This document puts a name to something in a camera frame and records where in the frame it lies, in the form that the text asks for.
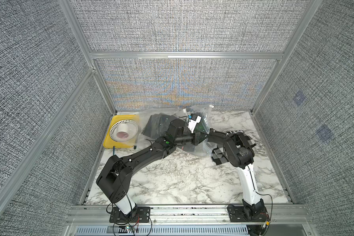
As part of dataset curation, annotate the dark grey pinstripe shirt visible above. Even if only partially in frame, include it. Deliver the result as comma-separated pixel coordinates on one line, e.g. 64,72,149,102
178,112,210,156

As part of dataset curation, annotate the clear plastic vacuum bag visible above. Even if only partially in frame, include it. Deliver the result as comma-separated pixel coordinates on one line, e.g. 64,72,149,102
139,105,217,157

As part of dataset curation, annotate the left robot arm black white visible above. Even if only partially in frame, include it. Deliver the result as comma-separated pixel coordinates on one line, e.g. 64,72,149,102
96,134,196,215

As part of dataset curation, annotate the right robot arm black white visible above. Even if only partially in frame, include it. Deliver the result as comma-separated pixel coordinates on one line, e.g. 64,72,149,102
192,129,270,220

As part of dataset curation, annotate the black white checkered shirt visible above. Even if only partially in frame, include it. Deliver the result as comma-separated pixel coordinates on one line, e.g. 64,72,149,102
208,130,256,169

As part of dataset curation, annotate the white patterned bowl red inside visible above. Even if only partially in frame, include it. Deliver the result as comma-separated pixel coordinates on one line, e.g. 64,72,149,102
109,120,139,143

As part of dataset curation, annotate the yellow plastic tray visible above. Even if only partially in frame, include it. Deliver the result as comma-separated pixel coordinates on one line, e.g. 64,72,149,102
103,115,140,148

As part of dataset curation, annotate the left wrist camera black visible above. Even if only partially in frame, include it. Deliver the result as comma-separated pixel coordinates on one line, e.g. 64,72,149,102
166,119,185,139

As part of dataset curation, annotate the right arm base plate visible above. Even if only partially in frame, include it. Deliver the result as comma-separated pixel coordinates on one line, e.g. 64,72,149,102
227,205,268,223

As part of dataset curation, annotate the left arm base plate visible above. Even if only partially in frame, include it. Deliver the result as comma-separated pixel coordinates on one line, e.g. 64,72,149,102
109,206,151,224

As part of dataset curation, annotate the white slotted cable duct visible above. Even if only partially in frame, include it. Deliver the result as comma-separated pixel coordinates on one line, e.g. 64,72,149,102
74,225,249,236

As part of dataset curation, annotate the front aluminium rail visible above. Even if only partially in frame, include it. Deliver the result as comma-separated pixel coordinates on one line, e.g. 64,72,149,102
66,204,313,226

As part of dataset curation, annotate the aluminium frame of enclosure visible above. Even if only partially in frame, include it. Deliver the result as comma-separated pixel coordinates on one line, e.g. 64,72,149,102
0,0,354,207

